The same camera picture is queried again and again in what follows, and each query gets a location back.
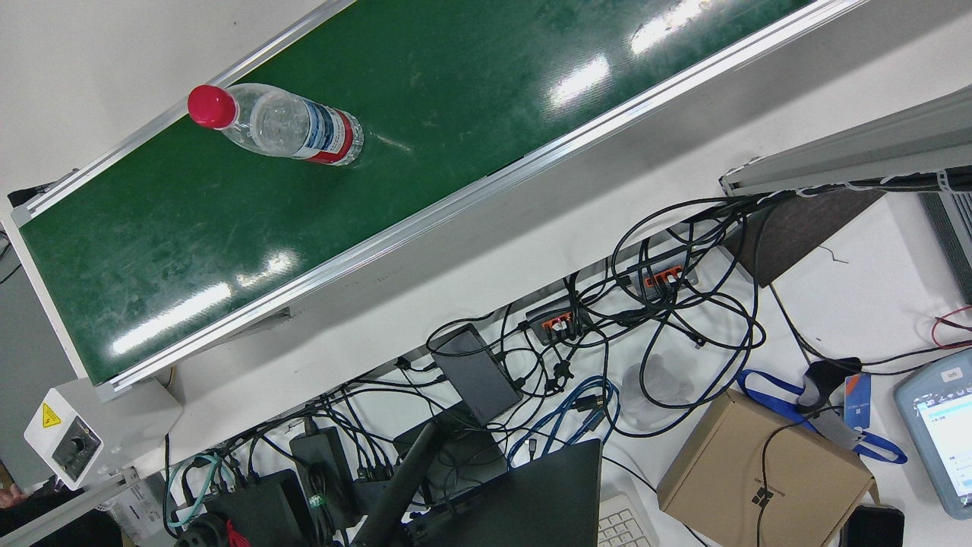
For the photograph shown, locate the black power strip orange switches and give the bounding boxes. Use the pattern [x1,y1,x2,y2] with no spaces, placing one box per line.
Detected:
[525,295,589,340]

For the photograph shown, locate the black round knob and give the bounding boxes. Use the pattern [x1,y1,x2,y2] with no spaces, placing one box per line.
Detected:
[175,512,232,547]

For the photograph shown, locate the black looped cable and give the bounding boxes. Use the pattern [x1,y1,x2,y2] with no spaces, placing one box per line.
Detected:
[610,196,768,440]

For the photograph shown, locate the white keyboard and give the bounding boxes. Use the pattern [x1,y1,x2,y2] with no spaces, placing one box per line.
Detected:
[596,492,660,547]

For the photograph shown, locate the clear water bottle red cap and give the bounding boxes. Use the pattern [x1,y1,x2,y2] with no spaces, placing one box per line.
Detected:
[188,83,365,167]

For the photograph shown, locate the black box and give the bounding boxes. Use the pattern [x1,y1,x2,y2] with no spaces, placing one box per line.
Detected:
[204,469,318,547]

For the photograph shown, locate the black strap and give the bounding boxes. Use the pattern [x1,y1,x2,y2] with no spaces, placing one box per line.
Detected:
[796,357,864,415]

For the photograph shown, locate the white control box with knob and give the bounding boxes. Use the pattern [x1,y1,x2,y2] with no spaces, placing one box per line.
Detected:
[23,378,183,491]

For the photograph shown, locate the green conveyor belt aluminium frame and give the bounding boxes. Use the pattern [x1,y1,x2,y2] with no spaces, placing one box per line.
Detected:
[8,0,870,403]

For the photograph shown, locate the dark brown panel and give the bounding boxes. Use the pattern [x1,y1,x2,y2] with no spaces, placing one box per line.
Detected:
[725,188,888,289]

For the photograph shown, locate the black cable over cardboard box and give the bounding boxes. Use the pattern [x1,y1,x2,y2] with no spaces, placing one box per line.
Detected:
[756,406,847,547]

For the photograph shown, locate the brown cardboard box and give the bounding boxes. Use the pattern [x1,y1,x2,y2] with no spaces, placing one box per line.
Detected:
[656,389,876,541]

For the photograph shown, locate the dark grey hub box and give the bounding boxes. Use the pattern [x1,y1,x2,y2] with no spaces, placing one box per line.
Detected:
[430,324,524,426]

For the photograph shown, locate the grey power strip orange switches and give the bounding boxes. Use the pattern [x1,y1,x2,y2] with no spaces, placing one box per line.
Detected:
[607,242,701,296]

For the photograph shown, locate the red cable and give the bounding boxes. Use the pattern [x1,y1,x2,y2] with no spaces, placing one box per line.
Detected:
[932,305,972,351]

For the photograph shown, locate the clear plastic bag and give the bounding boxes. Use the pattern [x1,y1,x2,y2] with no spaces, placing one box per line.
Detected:
[620,353,696,431]

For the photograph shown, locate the black flat device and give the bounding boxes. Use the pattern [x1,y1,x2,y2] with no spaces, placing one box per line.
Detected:
[393,403,508,504]

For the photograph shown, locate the black phone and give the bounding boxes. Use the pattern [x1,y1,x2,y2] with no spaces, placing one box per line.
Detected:
[839,504,906,547]

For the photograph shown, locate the grey teach pendant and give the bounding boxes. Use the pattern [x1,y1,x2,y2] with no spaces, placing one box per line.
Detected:
[893,356,972,520]

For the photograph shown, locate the white labelled box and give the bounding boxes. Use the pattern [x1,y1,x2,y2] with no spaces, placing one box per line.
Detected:
[112,477,169,545]

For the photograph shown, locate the blue cable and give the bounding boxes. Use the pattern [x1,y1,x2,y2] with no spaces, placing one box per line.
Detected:
[506,375,622,466]

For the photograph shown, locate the teal cable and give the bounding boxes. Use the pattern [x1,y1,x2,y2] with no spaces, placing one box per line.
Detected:
[165,453,232,530]

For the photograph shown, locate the grey vented device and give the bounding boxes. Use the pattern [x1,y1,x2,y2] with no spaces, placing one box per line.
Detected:
[917,190,972,305]

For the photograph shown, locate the blue lanyard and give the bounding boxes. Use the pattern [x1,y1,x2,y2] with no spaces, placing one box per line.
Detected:
[737,369,908,465]

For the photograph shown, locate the black pole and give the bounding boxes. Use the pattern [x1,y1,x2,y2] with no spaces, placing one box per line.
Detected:
[351,422,443,547]

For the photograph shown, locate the grey tag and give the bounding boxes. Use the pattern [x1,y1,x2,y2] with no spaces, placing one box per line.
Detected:
[805,406,866,451]

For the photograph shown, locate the black power adapter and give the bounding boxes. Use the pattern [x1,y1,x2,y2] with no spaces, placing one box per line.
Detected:
[289,426,359,528]

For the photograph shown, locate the grey aluminium profile beam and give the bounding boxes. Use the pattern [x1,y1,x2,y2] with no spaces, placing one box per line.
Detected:
[718,84,972,197]

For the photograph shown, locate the aluminium bar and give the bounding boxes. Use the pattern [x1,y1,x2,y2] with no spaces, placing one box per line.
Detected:
[0,467,142,547]

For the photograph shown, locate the blue orange badge card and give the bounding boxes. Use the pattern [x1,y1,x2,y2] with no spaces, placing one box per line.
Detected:
[844,372,873,432]

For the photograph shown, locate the long black cable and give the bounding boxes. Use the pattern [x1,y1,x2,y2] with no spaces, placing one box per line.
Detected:
[768,283,972,369]

